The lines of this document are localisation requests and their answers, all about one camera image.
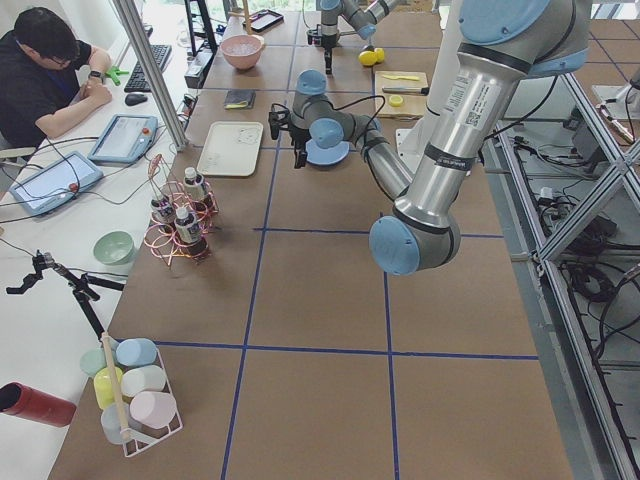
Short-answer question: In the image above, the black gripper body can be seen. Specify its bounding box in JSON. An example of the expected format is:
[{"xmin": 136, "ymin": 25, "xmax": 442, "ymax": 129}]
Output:
[
  {"xmin": 320, "ymin": 33, "xmax": 337, "ymax": 56},
  {"xmin": 290, "ymin": 123, "xmax": 311, "ymax": 150}
]

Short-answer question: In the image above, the pink ice bowl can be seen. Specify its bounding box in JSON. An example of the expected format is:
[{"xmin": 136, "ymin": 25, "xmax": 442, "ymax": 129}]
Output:
[{"xmin": 220, "ymin": 35, "xmax": 265, "ymax": 70}]

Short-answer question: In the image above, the round yellow lemon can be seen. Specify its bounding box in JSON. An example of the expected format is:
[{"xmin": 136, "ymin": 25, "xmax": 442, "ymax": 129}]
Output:
[{"xmin": 358, "ymin": 50, "xmax": 378, "ymax": 67}]

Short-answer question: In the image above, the seated person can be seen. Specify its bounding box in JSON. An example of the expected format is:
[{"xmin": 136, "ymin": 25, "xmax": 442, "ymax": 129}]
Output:
[{"xmin": 1, "ymin": 7, "xmax": 112, "ymax": 148}]

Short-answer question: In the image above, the wooden cutting board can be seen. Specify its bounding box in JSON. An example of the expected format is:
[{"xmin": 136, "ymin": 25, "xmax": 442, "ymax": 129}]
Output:
[{"xmin": 374, "ymin": 71, "xmax": 429, "ymax": 119}]

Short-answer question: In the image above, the yellow plastic knife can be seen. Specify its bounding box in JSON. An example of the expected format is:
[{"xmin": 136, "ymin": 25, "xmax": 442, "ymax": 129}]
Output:
[{"xmin": 381, "ymin": 74, "xmax": 421, "ymax": 82}]

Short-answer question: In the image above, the copper wire bottle rack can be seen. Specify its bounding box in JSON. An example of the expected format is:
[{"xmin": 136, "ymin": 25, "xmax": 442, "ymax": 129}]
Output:
[{"xmin": 143, "ymin": 154, "xmax": 219, "ymax": 266}]

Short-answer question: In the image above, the red cylinder bottle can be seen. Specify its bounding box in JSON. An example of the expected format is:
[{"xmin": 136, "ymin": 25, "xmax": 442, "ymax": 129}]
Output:
[{"xmin": 1, "ymin": 382, "xmax": 76, "ymax": 427}]

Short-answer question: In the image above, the yellow cup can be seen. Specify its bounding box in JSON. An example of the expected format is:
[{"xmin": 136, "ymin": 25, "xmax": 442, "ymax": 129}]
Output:
[{"xmin": 93, "ymin": 367, "xmax": 115, "ymax": 410}]

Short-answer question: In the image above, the blue cup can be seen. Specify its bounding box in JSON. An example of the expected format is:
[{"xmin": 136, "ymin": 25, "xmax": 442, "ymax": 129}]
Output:
[{"xmin": 116, "ymin": 338, "xmax": 157, "ymax": 367}]

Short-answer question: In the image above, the aluminium frame post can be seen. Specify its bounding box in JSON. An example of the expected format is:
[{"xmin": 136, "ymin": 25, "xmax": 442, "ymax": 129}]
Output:
[{"xmin": 113, "ymin": 0, "xmax": 188, "ymax": 152}]

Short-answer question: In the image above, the black tripod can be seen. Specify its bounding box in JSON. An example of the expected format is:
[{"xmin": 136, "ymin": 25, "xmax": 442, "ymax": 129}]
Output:
[{"xmin": 5, "ymin": 251, "xmax": 125, "ymax": 339}]

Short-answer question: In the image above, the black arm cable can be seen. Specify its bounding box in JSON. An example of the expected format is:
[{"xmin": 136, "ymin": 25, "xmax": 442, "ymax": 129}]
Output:
[{"xmin": 334, "ymin": 93, "xmax": 391, "ymax": 201}]

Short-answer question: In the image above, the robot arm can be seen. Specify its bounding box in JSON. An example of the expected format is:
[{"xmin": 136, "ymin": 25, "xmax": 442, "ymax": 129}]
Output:
[
  {"xmin": 288, "ymin": 1, "xmax": 592, "ymax": 275},
  {"xmin": 307, "ymin": 0, "xmax": 401, "ymax": 75}
]

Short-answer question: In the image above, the green bowl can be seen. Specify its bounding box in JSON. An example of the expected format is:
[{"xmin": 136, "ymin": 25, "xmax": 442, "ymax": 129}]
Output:
[{"xmin": 93, "ymin": 231, "xmax": 135, "ymax": 266}]

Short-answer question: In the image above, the steel cylinder tool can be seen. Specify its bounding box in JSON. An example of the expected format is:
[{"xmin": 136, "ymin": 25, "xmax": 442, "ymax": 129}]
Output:
[{"xmin": 382, "ymin": 87, "xmax": 430, "ymax": 96}]

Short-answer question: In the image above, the grey folded cloth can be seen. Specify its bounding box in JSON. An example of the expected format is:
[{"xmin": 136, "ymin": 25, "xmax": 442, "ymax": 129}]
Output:
[{"xmin": 223, "ymin": 89, "xmax": 256, "ymax": 110}]

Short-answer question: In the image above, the black mouse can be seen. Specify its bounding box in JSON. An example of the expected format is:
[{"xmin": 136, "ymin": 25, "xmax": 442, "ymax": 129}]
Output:
[{"xmin": 124, "ymin": 92, "xmax": 148, "ymax": 107}]

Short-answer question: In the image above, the lemon half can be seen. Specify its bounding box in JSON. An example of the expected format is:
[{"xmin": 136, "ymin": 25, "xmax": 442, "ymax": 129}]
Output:
[{"xmin": 389, "ymin": 94, "xmax": 404, "ymax": 107}]

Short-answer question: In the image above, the pink cup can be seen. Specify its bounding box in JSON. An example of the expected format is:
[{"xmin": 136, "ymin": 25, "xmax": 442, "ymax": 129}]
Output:
[{"xmin": 129, "ymin": 391, "xmax": 177, "ymax": 429}]

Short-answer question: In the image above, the white wire cup rack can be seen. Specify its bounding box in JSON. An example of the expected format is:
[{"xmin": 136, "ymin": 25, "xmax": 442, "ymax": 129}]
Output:
[{"xmin": 101, "ymin": 333, "xmax": 183, "ymax": 458}]

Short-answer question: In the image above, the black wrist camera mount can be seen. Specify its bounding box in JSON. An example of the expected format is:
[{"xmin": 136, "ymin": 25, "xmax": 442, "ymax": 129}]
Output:
[
  {"xmin": 268, "ymin": 103, "xmax": 291, "ymax": 140},
  {"xmin": 307, "ymin": 26, "xmax": 322, "ymax": 47}
]

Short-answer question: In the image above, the cream bear tray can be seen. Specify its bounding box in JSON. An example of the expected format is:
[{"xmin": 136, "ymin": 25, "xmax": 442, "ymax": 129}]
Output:
[{"xmin": 196, "ymin": 121, "xmax": 264, "ymax": 177}]

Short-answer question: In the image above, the oval yellow lemon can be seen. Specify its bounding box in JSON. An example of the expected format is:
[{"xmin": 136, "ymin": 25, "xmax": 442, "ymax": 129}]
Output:
[{"xmin": 374, "ymin": 47, "xmax": 385, "ymax": 64}]

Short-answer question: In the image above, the black keyboard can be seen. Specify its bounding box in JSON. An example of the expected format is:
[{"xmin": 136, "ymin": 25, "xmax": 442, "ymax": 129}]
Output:
[{"xmin": 123, "ymin": 44, "xmax": 173, "ymax": 93}]

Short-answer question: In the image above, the white cup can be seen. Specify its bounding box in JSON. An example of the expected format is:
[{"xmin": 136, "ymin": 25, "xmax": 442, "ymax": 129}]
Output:
[{"xmin": 121, "ymin": 365, "xmax": 167, "ymax": 398}]

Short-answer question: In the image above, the dark drink bottle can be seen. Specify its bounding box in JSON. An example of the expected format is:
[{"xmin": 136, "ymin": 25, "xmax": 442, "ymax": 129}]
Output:
[
  {"xmin": 151, "ymin": 191, "xmax": 175, "ymax": 233},
  {"xmin": 175, "ymin": 206, "xmax": 208, "ymax": 258},
  {"xmin": 184, "ymin": 167, "xmax": 207, "ymax": 211}
]

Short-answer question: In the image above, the blue teach pendant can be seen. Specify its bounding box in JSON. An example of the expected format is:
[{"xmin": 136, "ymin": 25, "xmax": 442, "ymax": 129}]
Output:
[
  {"xmin": 9, "ymin": 151, "xmax": 104, "ymax": 216},
  {"xmin": 88, "ymin": 114, "xmax": 158, "ymax": 165}
]

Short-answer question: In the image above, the blue plate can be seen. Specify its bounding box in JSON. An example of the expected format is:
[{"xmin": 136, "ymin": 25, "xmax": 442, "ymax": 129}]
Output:
[{"xmin": 305, "ymin": 139, "xmax": 350, "ymax": 167}]

